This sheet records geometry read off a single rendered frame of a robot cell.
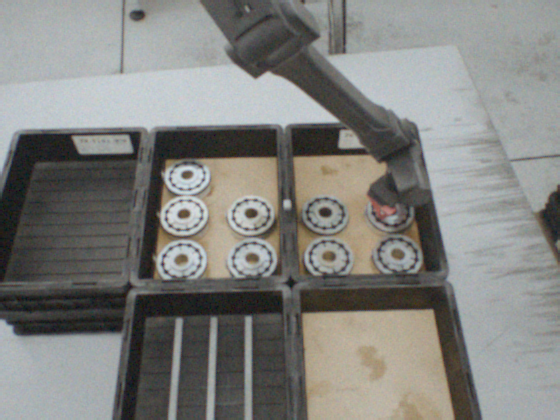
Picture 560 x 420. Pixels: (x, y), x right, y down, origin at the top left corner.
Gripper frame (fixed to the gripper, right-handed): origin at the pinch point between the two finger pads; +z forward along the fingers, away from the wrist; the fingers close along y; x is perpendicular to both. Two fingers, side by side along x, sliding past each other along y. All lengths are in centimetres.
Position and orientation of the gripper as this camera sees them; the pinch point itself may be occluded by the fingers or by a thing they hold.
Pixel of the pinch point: (391, 207)
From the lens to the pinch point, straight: 126.7
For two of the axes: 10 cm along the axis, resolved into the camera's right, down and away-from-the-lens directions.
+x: -6.4, -6.2, 4.4
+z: 0.2, 5.7, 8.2
